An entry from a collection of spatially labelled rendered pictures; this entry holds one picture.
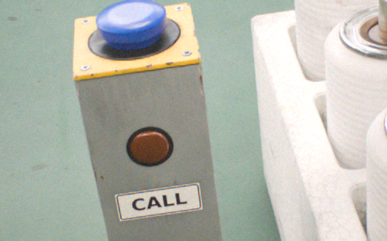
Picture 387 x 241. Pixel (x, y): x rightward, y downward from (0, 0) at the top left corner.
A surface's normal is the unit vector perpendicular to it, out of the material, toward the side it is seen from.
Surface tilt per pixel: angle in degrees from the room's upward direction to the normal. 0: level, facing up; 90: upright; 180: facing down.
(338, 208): 0
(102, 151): 90
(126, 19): 0
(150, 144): 87
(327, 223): 0
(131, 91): 90
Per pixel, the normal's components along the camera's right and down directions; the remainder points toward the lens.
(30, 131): -0.11, -0.83
